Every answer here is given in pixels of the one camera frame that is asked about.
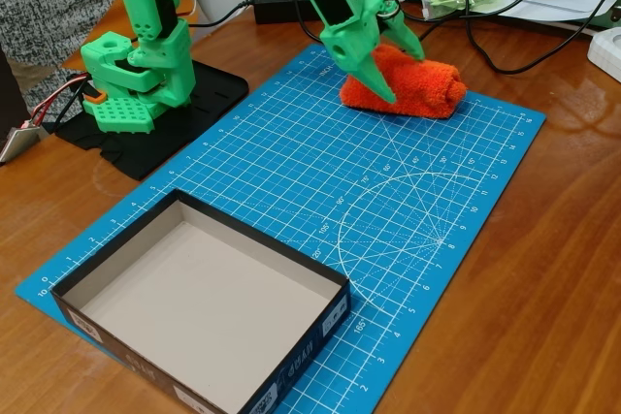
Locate blue cutting mat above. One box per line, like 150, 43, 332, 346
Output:
14, 43, 548, 414

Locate orange fuzzy sock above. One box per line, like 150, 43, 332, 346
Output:
339, 43, 468, 120

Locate red and black wires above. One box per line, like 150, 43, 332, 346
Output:
26, 72, 93, 132

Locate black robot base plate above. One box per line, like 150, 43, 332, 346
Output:
55, 59, 250, 181

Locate grey speckled fabric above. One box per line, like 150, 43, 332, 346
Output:
0, 0, 122, 117

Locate large black power adapter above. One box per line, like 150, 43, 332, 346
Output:
251, 0, 324, 26

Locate black cable to robot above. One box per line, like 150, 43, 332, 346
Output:
186, 0, 256, 28

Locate white power strip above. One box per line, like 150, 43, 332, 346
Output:
586, 25, 621, 79

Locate long black power cable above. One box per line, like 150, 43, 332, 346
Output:
358, 0, 621, 76

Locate black looping power cable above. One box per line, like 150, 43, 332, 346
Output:
282, 0, 350, 51

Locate silver flat device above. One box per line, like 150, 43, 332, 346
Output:
0, 124, 43, 166

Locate dark cardboard box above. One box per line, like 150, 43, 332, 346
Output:
50, 188, 351, 414

